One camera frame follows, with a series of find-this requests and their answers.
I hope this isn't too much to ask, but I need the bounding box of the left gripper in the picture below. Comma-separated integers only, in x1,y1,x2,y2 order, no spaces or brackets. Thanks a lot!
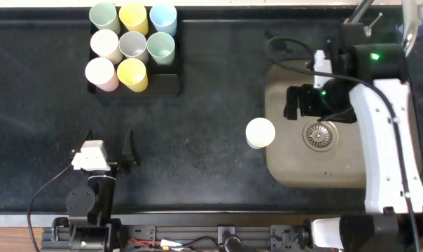
85,128,140,174

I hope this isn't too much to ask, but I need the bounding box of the pink cup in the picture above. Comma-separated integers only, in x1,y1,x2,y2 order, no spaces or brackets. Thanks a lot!
85,57,120,92

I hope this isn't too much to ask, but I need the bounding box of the yellow cup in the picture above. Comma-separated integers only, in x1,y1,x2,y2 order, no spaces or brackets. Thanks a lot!
118,3,150,36
116,57,149,93

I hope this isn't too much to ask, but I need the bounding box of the white cup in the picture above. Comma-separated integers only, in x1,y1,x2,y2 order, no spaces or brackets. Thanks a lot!
90,29,123,64
245,117,277,150

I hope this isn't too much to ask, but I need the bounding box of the black tray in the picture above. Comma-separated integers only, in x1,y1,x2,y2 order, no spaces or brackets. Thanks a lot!
87,6,183,98

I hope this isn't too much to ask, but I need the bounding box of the grey cup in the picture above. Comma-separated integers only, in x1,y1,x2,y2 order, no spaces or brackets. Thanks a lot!
118,31,149,64

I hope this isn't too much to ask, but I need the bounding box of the green cup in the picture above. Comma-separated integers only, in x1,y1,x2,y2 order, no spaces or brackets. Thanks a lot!
146,31,176,66
88,2,121,35

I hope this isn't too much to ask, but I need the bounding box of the blue cup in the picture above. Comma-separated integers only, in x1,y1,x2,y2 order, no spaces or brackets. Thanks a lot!
148,3,178,38

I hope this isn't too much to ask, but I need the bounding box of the steel sink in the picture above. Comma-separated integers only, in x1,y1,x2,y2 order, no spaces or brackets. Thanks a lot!
264,58,423,190

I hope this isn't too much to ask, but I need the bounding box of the steel tap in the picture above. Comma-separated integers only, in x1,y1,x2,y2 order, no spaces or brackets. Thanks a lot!
343,0,421,59

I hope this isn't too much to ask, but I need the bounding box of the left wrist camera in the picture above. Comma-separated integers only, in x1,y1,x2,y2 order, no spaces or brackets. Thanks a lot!
71,139,111,172

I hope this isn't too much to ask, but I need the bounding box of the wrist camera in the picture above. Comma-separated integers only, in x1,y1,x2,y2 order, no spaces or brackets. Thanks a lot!
71,139,111,172
312,49,334,89

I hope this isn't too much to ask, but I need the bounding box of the black cable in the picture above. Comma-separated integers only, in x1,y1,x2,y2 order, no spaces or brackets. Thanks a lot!
25,163,73,252
266,36,391,116

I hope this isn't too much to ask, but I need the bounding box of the mounting rail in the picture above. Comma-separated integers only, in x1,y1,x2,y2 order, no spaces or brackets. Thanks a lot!
40,216,312,252

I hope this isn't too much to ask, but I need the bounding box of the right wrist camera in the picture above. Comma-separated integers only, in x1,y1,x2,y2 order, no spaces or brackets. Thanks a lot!
312,49,334,89

